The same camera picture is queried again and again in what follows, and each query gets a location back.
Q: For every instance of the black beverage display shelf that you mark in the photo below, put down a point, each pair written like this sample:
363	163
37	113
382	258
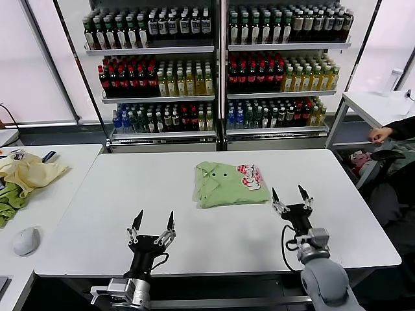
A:
149	50
285	46

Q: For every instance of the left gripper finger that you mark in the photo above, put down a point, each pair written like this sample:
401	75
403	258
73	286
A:
168	231
134	231

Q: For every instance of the bare hand with black sleeve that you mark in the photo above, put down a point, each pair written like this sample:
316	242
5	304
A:
379	134

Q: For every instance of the small dark tan-label bottle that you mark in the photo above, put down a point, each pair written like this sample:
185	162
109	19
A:
290	118
176	122
168	122
282	118

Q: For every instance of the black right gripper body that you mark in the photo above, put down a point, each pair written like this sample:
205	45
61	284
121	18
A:
298	217

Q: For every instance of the white metal-framed side table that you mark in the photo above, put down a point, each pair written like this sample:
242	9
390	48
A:
366	107

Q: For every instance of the small red-capped dark bottle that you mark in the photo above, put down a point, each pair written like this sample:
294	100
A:
185	122
194	122
306	117
298	117

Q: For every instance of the grey computer mouse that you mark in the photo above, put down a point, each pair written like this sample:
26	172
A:
27	241

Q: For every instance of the green-capped dark tea bottle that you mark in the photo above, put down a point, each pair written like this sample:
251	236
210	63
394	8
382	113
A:
143	35
234	30
132	35
121	35
99	35
266	30
244	30
110	35
288	30
277	30
255	30
89	35

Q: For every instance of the small yellow juice bottle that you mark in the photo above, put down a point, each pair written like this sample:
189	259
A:
210	122
314	117
322	116
202	122

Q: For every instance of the light green polo shirt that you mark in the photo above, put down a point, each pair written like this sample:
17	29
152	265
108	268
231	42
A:
223	191

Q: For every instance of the dark bottle with beige label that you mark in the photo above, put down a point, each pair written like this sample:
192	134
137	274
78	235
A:
339	24
348	24
319	25
298	26
329	25
309	26

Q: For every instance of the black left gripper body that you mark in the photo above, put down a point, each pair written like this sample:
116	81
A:
146	249

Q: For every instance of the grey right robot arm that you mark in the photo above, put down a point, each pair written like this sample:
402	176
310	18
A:
324	278

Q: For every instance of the pink red packaged item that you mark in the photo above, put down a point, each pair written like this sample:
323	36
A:
358	158

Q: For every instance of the grey laptop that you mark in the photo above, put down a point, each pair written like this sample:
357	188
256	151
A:
4	285

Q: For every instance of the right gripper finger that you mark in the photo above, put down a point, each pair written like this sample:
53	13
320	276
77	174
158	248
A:
280	207
308	202

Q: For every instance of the dark bottle with navy label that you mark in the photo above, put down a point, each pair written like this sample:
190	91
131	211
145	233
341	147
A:
206	26
153	27
173	27
163	27
184	26
196	26

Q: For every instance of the black blue striped object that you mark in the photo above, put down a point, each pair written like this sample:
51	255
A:
51	156

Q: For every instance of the pale yellow garment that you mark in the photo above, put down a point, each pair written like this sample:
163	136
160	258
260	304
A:
32	175

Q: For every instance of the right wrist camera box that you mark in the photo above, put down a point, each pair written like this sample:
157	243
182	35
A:
317	238

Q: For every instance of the small dark white-label bottle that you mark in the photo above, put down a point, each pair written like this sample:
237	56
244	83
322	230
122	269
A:
274	118
159	123
266	118
150	123

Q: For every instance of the seated person dark clothing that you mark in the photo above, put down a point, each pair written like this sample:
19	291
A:
395	201

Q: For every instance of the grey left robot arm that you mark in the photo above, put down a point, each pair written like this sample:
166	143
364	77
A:
129	291

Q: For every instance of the blue water bottle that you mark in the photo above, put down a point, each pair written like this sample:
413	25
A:
117	123
240	119
126	123
231	119

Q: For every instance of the lime green garment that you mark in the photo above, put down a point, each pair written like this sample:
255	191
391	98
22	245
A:
9	201

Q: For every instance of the red-capped cola bottle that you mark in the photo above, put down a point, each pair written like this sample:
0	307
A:
113	82
132	82
141	82
104	82
252	79
123	82
151	82
279	79
261	79
232	79
242	79
270	79

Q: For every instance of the small dark green bottle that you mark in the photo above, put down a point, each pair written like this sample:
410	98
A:
257	119
134	123
248	119
142	123

